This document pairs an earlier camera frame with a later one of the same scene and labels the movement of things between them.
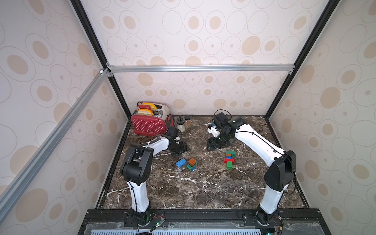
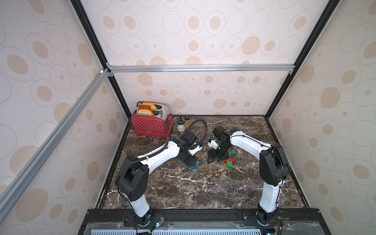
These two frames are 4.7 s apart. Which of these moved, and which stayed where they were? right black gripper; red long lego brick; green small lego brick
Moved: right black gripper
Stayed: red long lego brick; green small lego brick
